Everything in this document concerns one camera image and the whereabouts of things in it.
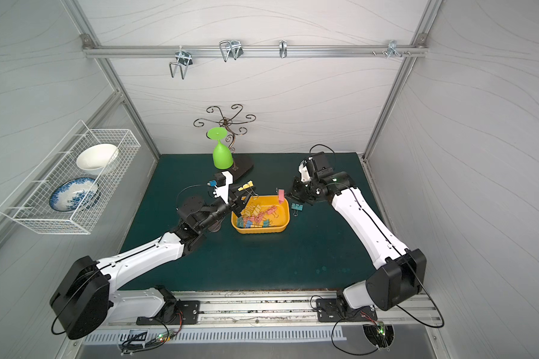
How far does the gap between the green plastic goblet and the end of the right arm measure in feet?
1.20

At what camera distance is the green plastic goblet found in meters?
0.86

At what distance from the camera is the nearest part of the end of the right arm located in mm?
549
